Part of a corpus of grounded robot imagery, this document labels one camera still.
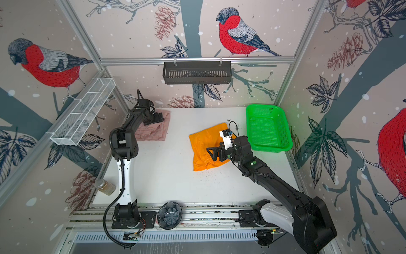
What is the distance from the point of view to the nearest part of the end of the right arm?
0.61m

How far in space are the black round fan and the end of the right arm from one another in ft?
1.03

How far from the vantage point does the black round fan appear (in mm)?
726
